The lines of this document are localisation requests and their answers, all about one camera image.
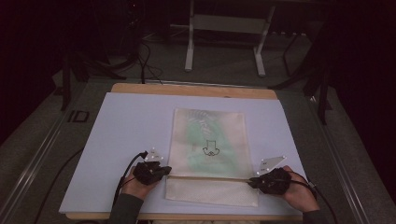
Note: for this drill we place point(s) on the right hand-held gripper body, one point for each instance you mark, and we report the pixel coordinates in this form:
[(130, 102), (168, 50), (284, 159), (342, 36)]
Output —
[(275, 182)]

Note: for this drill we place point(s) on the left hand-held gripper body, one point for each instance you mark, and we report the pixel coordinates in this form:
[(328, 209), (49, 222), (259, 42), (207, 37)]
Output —
[(149, 174)]

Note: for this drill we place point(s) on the cream mesh laundry bag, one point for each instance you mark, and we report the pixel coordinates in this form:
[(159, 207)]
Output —
[(211, 193)]

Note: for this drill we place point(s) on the person's left hand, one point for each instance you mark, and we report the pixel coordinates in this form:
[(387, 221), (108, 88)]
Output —
[(135, 188)]

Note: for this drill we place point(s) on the person's right hand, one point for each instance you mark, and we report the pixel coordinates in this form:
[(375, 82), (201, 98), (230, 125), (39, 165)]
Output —
[(300, 196)]

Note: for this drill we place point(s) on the green cloth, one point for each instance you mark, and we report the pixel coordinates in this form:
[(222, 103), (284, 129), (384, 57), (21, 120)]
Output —
[(199, 155)]

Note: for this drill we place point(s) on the white table cover sheet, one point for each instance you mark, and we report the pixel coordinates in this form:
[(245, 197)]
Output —
[(124, 130)]

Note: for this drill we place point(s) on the wooden table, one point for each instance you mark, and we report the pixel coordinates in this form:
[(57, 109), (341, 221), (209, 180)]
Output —
[(186, 90)]

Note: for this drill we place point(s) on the black tripod stand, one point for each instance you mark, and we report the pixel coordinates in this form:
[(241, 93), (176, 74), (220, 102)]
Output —
[(317, 77)]

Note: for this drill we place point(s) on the white metal stand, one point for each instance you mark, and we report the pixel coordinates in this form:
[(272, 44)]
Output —
[(230, 23)]

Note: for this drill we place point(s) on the metal floor rail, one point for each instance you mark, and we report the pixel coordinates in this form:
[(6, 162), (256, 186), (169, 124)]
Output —
[(28, 174), (342, 161)]

